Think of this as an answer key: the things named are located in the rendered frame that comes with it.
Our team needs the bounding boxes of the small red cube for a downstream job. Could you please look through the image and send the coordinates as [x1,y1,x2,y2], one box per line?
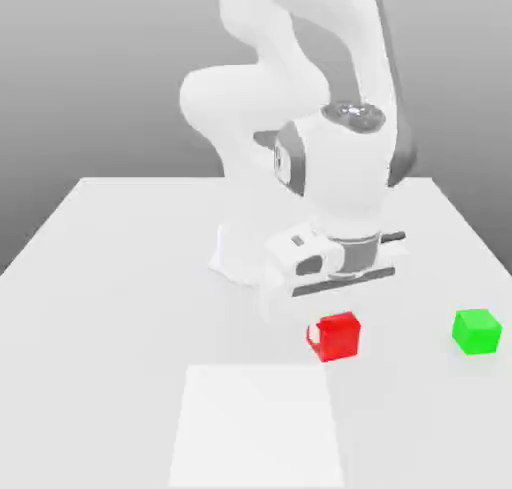
[305,311,362,364]

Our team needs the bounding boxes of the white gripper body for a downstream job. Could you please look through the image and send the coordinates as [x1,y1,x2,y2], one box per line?
[259,266,402,321]

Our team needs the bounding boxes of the small green cube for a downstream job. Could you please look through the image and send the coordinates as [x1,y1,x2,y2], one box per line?
[451,307,504,357]

